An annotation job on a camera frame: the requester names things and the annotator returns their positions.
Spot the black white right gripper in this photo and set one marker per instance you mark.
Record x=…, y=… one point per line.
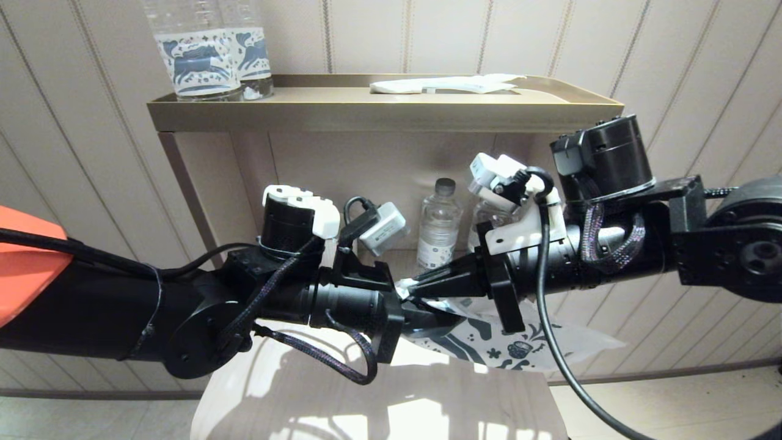
x=519, y=244

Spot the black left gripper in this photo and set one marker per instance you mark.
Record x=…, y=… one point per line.
x=391, y=327

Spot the white pouch blue horse print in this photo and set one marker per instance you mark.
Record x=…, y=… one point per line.
x=489, y=342

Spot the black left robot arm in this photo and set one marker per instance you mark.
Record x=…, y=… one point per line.
x=153, y=305

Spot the small capped water bottle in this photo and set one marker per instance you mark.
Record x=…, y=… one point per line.
x=438, y=226
x=489, y=214

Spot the beige wooden shelf unit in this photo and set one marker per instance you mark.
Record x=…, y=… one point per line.
x=379, y=116

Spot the white packet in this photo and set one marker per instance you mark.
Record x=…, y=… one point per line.
x=470, y=84

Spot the white folded sachet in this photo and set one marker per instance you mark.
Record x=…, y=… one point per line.
x=395, y=88

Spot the large horse-label water bottle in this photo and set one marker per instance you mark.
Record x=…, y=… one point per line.
x=198, y=61
x=256, y=55

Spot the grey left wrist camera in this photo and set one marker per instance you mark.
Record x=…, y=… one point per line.
x=382, y=229

